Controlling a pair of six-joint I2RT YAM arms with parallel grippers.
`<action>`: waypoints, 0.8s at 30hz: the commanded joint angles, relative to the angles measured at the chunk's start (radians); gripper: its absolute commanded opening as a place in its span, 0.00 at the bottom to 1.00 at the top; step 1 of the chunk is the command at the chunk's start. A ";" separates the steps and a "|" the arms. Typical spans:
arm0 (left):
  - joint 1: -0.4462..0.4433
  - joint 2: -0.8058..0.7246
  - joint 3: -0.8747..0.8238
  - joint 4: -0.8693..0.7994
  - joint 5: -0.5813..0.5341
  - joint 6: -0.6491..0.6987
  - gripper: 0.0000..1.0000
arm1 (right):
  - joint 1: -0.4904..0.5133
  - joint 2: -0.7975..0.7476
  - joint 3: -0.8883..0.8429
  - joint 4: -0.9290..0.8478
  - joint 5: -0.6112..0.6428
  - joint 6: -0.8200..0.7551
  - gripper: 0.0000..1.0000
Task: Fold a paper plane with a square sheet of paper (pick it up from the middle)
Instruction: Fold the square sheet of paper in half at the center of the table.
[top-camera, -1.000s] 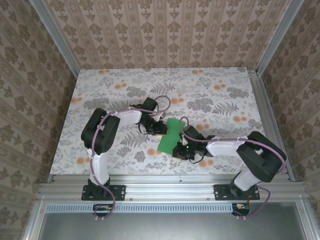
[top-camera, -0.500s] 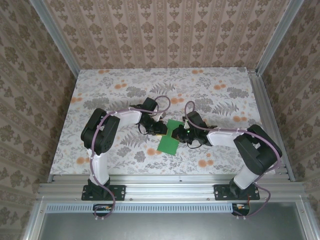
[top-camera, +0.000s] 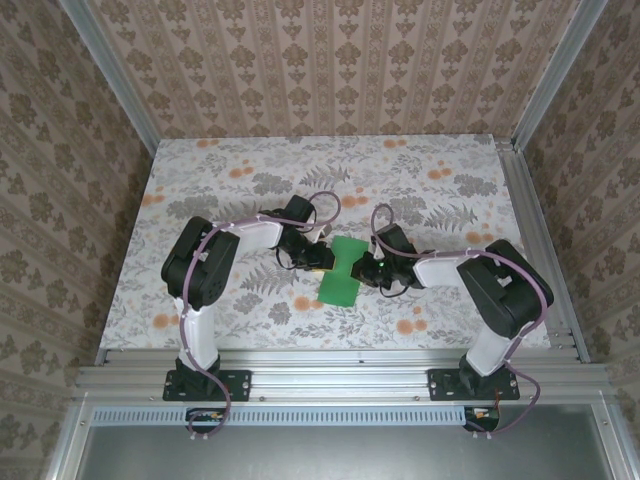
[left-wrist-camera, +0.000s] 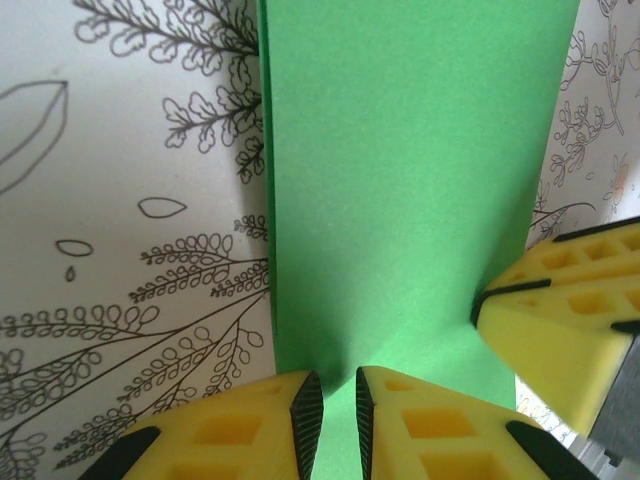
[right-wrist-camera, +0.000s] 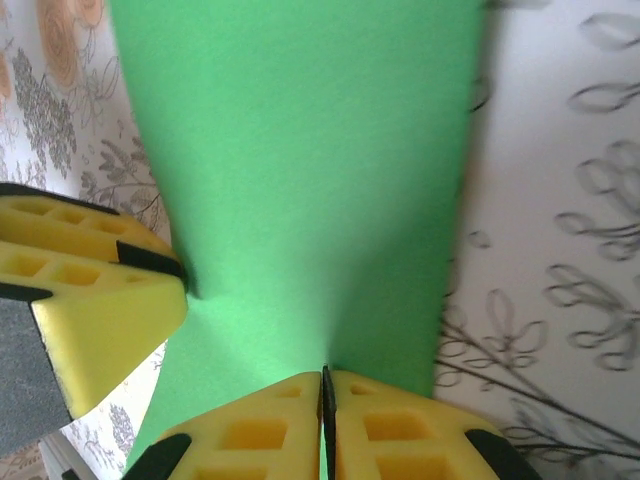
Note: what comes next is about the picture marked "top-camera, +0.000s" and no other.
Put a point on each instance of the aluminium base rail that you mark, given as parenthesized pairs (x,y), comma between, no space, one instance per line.
(340,375)

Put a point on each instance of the aluminium frame post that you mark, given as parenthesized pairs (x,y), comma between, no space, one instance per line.
(550,75)
(115,85)

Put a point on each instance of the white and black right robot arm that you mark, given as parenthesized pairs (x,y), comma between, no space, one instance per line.
(492,350)

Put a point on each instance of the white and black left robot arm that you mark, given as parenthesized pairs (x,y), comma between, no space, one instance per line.
(200,340)

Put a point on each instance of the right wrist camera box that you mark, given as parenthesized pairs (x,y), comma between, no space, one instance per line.
(374,242)

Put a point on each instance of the floral table cover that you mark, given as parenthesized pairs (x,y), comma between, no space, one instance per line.
(350,320)

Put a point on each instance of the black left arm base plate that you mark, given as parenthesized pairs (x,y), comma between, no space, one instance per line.
(239,385)

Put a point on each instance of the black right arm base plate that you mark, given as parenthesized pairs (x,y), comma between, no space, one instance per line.
(442,385)

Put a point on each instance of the green paper sheet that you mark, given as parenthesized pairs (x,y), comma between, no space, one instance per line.
(345,290)

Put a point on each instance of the aluminium side rail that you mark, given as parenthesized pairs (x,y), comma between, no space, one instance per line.
(520,200)

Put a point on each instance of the grey metal panel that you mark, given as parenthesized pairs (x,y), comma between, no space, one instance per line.
(325,455)

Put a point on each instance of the small circuit board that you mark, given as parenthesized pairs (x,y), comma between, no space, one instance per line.
(482,414)
(205,415)

